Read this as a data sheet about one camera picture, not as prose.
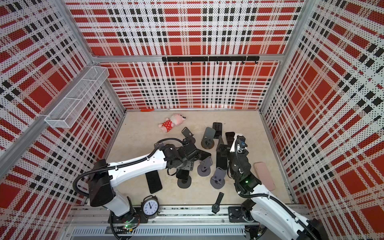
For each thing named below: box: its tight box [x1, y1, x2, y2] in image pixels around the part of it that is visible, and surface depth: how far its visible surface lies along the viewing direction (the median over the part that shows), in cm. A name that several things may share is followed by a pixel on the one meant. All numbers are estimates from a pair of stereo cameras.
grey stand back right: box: [201, 126, 216, 150], surface depth 97 cm
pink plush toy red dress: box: [158, 113, 186, 133], surface depth 107 cm
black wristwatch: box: [211, 192, 225, 215], surface depth 78 cm
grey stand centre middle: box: [197, 156, 213, 177], surface depth 87 cm
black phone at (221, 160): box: [216, 153, 228, 170], surface depth 93 cm
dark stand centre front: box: [177, 175, 192, 189], surface depth 86 cm
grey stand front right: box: [210, 167, 226, 190], surface depth 82 cm
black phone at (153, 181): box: [145, 170, 163, 194], surface depth 86 cm
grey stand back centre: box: [181, 127, 196, 144], surface depth 100 cm
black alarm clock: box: [141, 195, 161, 219], surface depth 75 cm
